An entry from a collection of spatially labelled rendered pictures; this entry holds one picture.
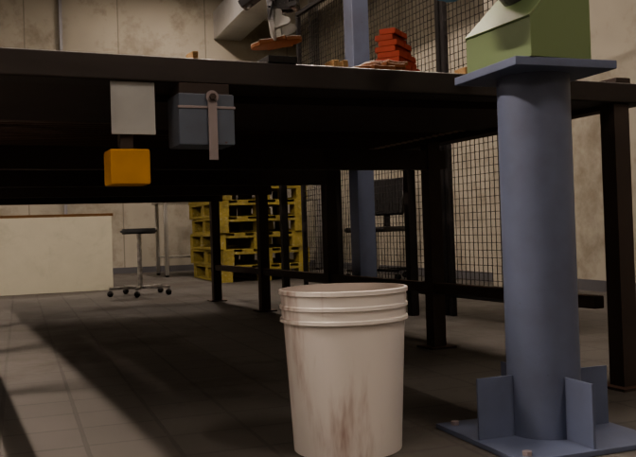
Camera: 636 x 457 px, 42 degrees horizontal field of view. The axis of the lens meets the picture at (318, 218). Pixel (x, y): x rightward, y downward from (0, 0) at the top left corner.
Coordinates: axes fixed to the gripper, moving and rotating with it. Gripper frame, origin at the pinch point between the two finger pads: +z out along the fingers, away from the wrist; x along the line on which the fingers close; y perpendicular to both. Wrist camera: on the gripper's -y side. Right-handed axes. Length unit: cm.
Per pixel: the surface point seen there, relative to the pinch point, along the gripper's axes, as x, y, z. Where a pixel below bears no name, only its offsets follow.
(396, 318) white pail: -42, 27, 72
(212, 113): -38.0, -10.1, 21.8
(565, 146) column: -29, 69, 38
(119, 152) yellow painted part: -49, -29, 29
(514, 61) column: -40, 59, 19
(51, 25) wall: 819, -437, -226
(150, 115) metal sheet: -43, -23, 21
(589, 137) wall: 395, 152, 18
